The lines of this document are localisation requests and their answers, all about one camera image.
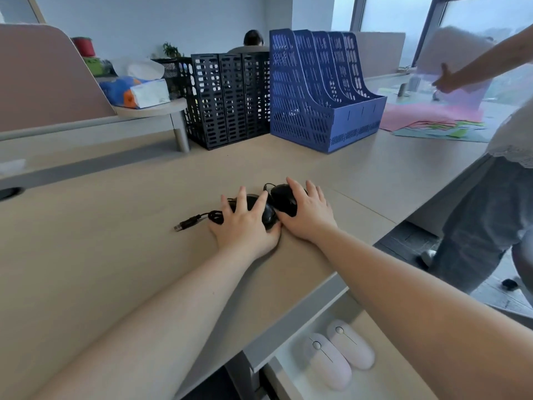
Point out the person's right middle finger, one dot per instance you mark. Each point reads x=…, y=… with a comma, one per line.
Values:
x=312, y=190

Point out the person's left little finger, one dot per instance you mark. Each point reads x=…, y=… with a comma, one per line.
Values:
x=225, y=205

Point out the blue plastic file rack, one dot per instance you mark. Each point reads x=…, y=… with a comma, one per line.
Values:
x=316, y=104

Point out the stack of pale paper sheets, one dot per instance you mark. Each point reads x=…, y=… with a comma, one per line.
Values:
x=454, y=49

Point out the black mesh basket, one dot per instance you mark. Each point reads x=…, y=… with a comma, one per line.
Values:
x=171, y=74

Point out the black object on floor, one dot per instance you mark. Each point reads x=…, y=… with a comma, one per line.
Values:
x=509, y=284

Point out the blue orange tissue pack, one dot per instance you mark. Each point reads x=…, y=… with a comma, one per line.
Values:
x=137, y=91

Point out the green box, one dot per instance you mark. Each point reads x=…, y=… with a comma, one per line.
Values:
x=93, y=66

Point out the person's right hand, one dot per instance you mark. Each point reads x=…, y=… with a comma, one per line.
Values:
x=310, y=220

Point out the beige desk shelf riser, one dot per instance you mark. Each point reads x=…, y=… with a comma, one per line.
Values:
x=137, y=116

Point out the small green plant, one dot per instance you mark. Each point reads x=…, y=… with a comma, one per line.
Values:
x=171, y=50

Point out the small grey desk item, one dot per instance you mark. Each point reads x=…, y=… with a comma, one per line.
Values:
x=402, y=90

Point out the black plastic file rack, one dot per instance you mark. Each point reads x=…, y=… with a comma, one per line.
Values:
x=227, y=99

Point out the person's right thumb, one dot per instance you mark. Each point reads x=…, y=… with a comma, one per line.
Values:
x=285, y=222

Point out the red tape roll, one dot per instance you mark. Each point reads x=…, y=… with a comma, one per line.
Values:
x=84, y=46

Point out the person's left thumb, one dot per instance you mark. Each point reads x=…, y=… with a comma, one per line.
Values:
x=275, y=237

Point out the grey desk divider panel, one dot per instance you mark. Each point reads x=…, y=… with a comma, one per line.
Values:
x=381, y=54

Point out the white open desk drawer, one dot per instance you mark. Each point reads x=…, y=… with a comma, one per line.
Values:
x=387, y=370

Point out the person's left hand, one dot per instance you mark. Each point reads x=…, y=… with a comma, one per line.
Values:
x=243, y=231

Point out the pile of coloured paper sheets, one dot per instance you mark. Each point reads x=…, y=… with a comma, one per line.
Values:
x=424, y=118

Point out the person's right forearm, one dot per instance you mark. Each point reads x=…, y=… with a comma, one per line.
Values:
x=416, y=324

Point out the person's left forearm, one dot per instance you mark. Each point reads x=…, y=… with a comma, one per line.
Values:
x=158, y=329

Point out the pink desk divider panel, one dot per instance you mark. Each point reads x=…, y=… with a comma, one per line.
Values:
x=45, y=79

